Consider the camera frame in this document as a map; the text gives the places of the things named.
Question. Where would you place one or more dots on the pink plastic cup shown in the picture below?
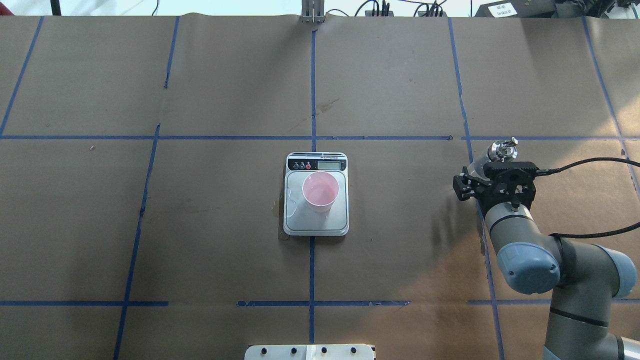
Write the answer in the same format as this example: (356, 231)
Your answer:
(320, 190)

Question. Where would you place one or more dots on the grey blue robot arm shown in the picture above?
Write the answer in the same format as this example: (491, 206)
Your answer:
(583, 278)

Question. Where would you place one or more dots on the clear glass sauce bottle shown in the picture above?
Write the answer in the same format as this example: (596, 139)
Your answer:
(499, 151)

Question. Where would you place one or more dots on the aluminium frame post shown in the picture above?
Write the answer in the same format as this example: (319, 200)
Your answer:
(313, 11)

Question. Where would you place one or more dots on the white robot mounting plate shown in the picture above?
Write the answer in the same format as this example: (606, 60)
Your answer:
(347, 351)

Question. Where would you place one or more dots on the black device with white label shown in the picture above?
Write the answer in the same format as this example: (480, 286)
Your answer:
(517, 9)

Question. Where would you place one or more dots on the white digital kitchen scale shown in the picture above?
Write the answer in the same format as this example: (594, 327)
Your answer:
(298, 218)

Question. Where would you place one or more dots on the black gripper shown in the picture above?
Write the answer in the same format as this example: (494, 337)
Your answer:
(464, 188)

